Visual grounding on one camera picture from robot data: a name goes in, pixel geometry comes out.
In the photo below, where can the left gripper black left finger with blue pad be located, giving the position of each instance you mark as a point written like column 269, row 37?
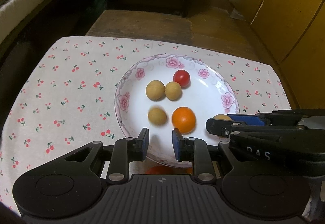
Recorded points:
column 92, row 157

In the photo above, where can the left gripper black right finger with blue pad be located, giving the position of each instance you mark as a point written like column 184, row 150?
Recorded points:
column 201, row 155

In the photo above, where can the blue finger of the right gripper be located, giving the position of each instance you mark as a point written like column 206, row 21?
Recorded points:
column 250, row 118

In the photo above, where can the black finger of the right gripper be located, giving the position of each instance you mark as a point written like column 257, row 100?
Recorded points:
column 224, row 128

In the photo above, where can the tan longan fruit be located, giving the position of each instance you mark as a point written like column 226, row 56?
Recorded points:
column 173, row 90
column 157, row 116
column 155, row 90
column 222, row 117

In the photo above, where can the orange tangerine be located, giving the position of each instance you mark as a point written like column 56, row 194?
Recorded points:
column 189, row 171
column 184, row 119

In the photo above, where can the red cherry tomato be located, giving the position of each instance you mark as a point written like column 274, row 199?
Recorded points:
column 182, row 77
column 160, row 170

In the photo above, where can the white floral plate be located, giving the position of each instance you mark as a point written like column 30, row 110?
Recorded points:
column 207, row 95

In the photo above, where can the cherry print tablecloth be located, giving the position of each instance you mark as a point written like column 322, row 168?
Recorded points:
column 68, row 100

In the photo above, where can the yellow wooden wardrobe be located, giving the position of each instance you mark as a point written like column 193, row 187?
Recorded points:
column 293, row 33

